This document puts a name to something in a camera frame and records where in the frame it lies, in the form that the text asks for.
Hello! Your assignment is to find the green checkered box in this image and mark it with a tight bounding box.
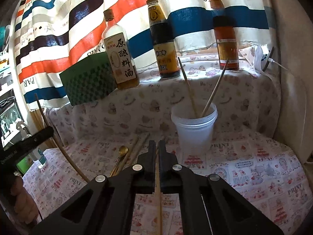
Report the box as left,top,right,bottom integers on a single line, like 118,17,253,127
59,52,117,106

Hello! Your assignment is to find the white power adapter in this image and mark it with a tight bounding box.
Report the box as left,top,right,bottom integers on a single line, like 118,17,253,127
254,45,275,73

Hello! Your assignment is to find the dark soy sauce bottle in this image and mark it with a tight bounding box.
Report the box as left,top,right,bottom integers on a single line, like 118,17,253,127
146,0,180,79

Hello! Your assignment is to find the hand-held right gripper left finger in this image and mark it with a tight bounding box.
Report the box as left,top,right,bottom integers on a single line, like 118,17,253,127
31,140,157,235

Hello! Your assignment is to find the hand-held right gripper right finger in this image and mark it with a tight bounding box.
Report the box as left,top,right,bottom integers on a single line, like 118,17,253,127
158,139,285,235

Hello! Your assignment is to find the clear spray bottle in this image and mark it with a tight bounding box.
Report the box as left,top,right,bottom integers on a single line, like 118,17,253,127
18,121,47,169

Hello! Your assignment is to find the curved wooden rod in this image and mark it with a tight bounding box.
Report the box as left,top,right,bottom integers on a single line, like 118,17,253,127
34,93,90,183

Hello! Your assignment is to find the person's left hand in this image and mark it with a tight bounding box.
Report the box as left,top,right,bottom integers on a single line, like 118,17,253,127
10,176,39,224

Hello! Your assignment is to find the green plastic bin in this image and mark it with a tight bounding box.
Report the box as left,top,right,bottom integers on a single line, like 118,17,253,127
16,158,32,175

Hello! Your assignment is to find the clear cooking wine bottle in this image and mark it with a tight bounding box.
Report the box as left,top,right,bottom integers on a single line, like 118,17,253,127
101,9,140,90

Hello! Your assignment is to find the white cable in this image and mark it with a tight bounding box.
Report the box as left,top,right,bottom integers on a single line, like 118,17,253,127
268,58,289,71

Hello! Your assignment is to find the gold spoon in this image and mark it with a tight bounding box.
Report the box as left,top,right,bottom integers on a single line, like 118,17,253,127
110,146,129,177

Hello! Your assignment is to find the translucent plastic cup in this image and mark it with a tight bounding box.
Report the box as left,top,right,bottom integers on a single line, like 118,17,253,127
171,102,218,153

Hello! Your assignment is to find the white storage shelf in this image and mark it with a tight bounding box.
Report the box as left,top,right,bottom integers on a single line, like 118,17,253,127
0,24,27,147

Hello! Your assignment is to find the striped curtain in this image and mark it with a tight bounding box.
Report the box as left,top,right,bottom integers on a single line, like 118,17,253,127
15,0,274,110

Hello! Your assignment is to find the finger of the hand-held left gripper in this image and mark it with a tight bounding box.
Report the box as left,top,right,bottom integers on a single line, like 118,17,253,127
18,127,54,152

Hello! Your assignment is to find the wooden chopstick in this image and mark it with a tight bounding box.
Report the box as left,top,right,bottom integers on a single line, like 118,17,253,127
121,133,150,174
177,57,198,118
201,58,229,118
155,148,163,235
115,137,140,175

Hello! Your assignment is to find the red-capped sauce bottle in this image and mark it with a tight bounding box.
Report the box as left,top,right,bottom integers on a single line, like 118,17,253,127
207,0,240,71

